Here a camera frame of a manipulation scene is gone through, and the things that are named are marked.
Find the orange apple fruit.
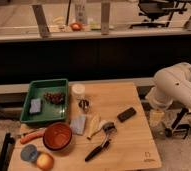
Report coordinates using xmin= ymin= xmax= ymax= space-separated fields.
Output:
xmin=36 ymin=153 xmax=54 ymax=171

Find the clear bottle on shelf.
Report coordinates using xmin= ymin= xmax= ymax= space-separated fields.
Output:
xmin=74 ymin=0 xmax=87 ymax=24

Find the grey upright bracket centre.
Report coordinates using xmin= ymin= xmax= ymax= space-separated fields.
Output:
xmin=101 ymin=1 xmax=110 ymax=35

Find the blue round lid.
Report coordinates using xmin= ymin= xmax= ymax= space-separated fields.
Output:
xmin=20 ymin=144 xmax=38 ymax=162

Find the red round fruit on shelf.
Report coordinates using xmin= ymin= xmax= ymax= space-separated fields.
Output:
xmin=70 ymin=22 xmax=83 ymax=31

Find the red brown bowl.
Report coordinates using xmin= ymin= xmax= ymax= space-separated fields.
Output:
xmin=43 ymin=122 xmax=72 ymax=151

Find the blue sponge in tray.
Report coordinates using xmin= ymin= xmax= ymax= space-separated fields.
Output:
xmin=29 ymin=98 xmax=42 ymax=114

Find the grey upright bracket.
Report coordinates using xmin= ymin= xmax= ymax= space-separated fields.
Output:
xmin=32 ymin=4 xmax=50 ymax=38
xmin=101 ymin=1 xmax=110 ymax=35

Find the black handled dish brush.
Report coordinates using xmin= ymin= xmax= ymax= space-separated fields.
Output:
xmin=85 ymin=122 xmax=117 ymax=162

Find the black eraser block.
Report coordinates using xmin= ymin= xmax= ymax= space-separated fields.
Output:
xmin=117 ymin=107 xmax=136 ymax=123

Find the dark grape bunch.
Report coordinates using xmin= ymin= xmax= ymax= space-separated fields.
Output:
xmin=44 ymin=92 xmax=65 ymax=105

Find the yellow banana piece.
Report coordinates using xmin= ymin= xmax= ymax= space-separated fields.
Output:
xmin=87 ymin=115 xmax=100 ymax=139

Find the orange carrot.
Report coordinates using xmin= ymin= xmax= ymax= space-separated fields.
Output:
xmin=20 ymin=130 xmax=45 ymax=144

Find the grey upright bracket left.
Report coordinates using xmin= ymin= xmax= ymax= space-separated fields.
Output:
xmin=32 ymin=4 xmax=50 ymax=38

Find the white paper cup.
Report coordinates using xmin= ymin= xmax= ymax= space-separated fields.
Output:
xmin=72 ymin=84 xmax=85 ymax=100

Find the grey blue sponge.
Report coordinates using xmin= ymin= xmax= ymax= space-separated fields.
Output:
xmin=70 ymin=115 xmax=86 ymax=135

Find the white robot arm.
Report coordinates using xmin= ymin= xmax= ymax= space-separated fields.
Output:
xmin=146 ymin=62 xmax=191 ymax=110

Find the black office chair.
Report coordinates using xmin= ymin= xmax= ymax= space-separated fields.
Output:
xmin=130 ymin=0 xmax=191 ymax=28

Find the green plastic tray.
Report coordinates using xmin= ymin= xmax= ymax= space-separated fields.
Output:
xmin=20 ymin=79 xmax=69 ymax=125

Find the black chair at left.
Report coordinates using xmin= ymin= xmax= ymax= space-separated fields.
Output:
xmin=0 ymin=133 xmax=15 ymax=171

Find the black clamp stand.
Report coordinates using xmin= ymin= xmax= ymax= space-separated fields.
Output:
xmin=164 ymin=108 xmax=191 ymax=138

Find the small metal clip object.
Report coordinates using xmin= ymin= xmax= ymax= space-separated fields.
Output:
xmin=78 ymin=99 xmax=90 ymax=113

